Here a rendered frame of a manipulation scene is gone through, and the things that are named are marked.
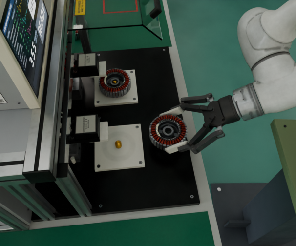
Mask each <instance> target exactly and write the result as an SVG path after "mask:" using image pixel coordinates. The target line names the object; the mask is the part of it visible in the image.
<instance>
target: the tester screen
mask: <svg viewBox="0 0 296 246"><path fill-rule="evenodd" d="M39 1H40V0H37V3H36V8H35V14H34V19H33V18H32V16H31V13H30V11H29V8H28V3H29V0H10V4H9V8H8V11H7V15H6V19H5V23H4V27H3V30H2V31H3V33H4V34H5V36H6V38H7V40H8V42H9V44H10V46H11V48H12V50H13V51H14V53H15V55H16V57H17V59H18V61H19V63H20V65H21V67H22V69H23V70H24V72H25V74H26V76H27V78H28V80H29V82H30V84H31V85H32V87H33V89H34V91H35V93H36V95H37V92H38V85H39V78H40V71H41V63H42V54H43V47H44V40H45V33H46V26H45V33H44V40H43V43H42V41H41V38H40V36H39V34H38V31H37V29H36V26H35V24H36V18H37V13H38V7H39ZM47 18H48V15H47ZM46 25H47V19H46ZM32 40H33V41H34V43H35V45H36V48H37V51H36V57H35V63H34V69H33V68H32V66H31V64H30V62H29V57H30V52H31V46H32ZM39 42H40V43H41V45H42V51H41V58H40V65H39V71H38V78H37V85H36V89H35V88H34V86H33V80H34V74H35V68H36V61H37V54H38V48H39Z"/></svg>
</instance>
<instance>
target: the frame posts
mask: <svg viewBox="0 0 296 246"><path fill-rule="evenodd" d="M78 32H79V36H80V40H81V44H82V48H83V52H84V53H92V48H91V43H90V38H89V34H88V30H78ZM55 183H56V184H57V186H58V187H59V188H60V190H61V191H62V192H63V194H64V195H65V196H66V197H67V199H68V200H69V201H70V203H71V204H72V205H73V207H74V208H75V209H76V211H77V212H78V214H79V215H80V216H81V217H84V216H85V214H86V215H87V216H91V215H92V212H91V210H90V209H92V205H91V203H90V202H89V200H88V198H87V196H86V195H85V193H84V191H83V189H82V187H81V186H80V184H79V182H78V180H77V179H76V177H75V175H74V173H73V171H72V170H71V168H70V166H69V164H68V163H57V174H56V181H55ZM3 187H4V188H5V189H6V190H7V191H9V192H10V193H11V194H12V195H14V196H15V197H16V198H17V199H18V200H20V201H21V202H22V203H23V204H24V205H26V206H27V207H28V208H29V209H31V210H32V211H33V212H34V213H36V214H37V215H38V216H39V217H40V218H42V219H43V220H44V221H48V218H49V219H50V220H54V219H55V215H54V214H53V213H55V211H56V209H55V208H54V207H53V206H52V205H51V204H50V203H49V202H48V201H47V200H46V198H45V197H44V196H43V195H42V194H41V193H40V192H38V191H37V190H36V188H35V187H34V186H33V185H32V184H19V185H8V186H3Z"/></svg>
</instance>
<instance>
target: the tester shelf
mask: <svg viewBox="0 0 296 246"><path fill-rule="evenodd" d="M69 1H70V0H54V4H53V12H52V20H51V28H50V36H49V44H48V52H47V59H46V67H45V75H44V83H43V91H42V102H41V108H35V109H29V108H21V109H9V110H0V186H8V185H22V184H34V183H44V182H54V181H56V174H57V161H58V148H59V135H60V122H61V109H62V97H63V78H64V65H65V53H66V40H67V27H68V14H69Z"/></svg>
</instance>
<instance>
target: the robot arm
mask: <svg viewBox="0 0 296 246"><path fill-rule="evenodd" d="M237 35H238V41H239V44H240V48H241V51H242V53H243V56H244V58H245V61H246V63H247V64H248V66H249V67H250V69H251V71H252V74H253V78H254V82H253V83H252V84H251V83H250V84H247V85H246V86H243V87H241V88H238V89H236V90H233V96H231V95H227V96H225V97H222V98H220V99H219V100H217V101H214V96H213V95H212V93H208V94H206V95H202V96H192V97H183V98H181V99H180V100H181V103H180V104H179V105H177V106H175V107H172V108H171V109H170V110H169V111H167V112H164V113H162V114H160V115H161V116H162V115H163V114H164V115H165V114H167V115H168V114H170V116H171V114H173V115H176V116H177V115H179V114H182V113H184V111H185V110H186V111H192V112H198V113H202V114H203V116H204V122H205V123H204V124H203V127H202V128H201V129H200V130H199V131H198V132H197V133H196V134H195V135H194V137H193V138H192V139H191V140H190V141H189V142H188V141H183V142H181V143H178V144H175V145H172V146H170V147H167V148H165V151H166V152H167V153H169V154H171V153H174V152H176V151H179V152H184V151H187V150H191V151H192V152H193V153H194V154H197V153H199V152H200V151H202V150H203V149H204V148H206V147H207V146H209V145H210V144H211V143H213V142H214V141H216V140H217V139H220V138H223V137H225V133H224V132H223V129H222V127H223V126H224V125H226V124H231V123H233V122H236V121H239V120H240V118H241V117H242V119H243V120H244V121H247V120H250V119H253V118H256V117H259V116H262V115H264V114H268V113H277V112H281V111H285V110H288V109H291V108H293V107H296V63H295V61H294V60H293V58H292V57H291V55H290V52H289V49H290V48H291V45H292V42H293V40H294V39H295V38H296V0H289V1H288V2H286V3H285V4H283V5H282V6H281V7H280V8H278V9H276V10H268V9H265V8H261V7H256V8H253V9H250V10H248V11H247V12H245V13H244V14H243V16H242V17H241V18H240V20H239V22H238V26H237ZM197 103H209V104H208V106H205V105H193V104H197ZM214 127H216V128H217V129H216V130H215V131H214V132H213V133H211V134H210V135H208V136H207V137H206V138H204V137H205V136H206V135H207V134H208V133H209V132H211V131H212V130H213V128H214ZM203 138H204V139H203Z"/></svg>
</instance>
